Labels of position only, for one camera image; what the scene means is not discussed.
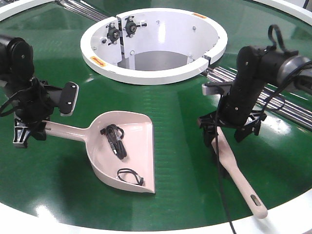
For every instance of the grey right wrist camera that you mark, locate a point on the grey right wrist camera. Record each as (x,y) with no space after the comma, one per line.
(214,88)

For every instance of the black bearing mount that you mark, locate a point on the black bearing mount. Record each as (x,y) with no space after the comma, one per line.
(131,26)
(113,33)

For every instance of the chrome roller bars top left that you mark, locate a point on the chrome roller bars top left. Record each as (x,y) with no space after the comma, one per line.
(82,9)

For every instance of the chrome roller bars right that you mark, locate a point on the chrome roller bars right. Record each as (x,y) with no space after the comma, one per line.
(279,105)

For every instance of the orange warning sticker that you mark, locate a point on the orange warning sticker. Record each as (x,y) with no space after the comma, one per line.
(98,61)
(199,15)

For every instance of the white outer conveyor rim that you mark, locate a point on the white outer conveyor rim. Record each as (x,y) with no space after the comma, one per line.
(50,186)

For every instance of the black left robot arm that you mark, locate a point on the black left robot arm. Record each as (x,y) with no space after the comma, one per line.
(16,70)

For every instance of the chrome roller bars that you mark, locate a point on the chrome roller bars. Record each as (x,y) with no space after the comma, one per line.
(279,105)
(82,9)

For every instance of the orange warning sticker rear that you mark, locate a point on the orange warning sticker rear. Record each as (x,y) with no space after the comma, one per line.
(199,15)

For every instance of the black bearing mount right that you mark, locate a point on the black bearing mount right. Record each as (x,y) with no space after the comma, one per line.
(131,26)

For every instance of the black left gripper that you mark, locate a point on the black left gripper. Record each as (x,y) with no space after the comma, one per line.
(33,107)

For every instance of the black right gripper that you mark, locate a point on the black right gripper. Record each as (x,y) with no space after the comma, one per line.
(210,121)

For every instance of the black bearing mount left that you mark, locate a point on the black bearing mount left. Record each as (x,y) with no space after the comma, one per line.
(113,33)

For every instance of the orange warning sticker front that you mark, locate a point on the orange warning sticker front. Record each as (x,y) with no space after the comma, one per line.
(98,61)

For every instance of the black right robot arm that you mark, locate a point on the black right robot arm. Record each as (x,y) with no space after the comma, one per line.
(256,67)

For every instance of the beige hand brush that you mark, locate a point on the beige hand brush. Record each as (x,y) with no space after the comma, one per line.
(228,161)

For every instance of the beige plastic dustpan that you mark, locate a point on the beige plastic dustpan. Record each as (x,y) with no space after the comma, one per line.
(135,172)

